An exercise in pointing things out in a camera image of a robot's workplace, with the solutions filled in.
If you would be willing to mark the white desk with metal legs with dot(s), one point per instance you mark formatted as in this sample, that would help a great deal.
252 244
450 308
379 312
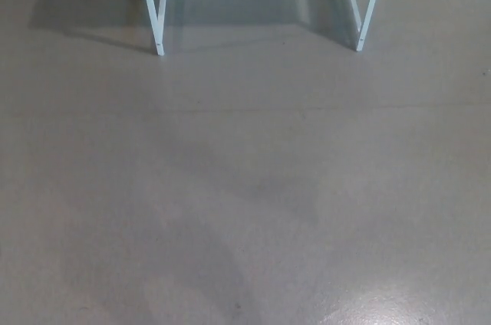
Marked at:
155 26

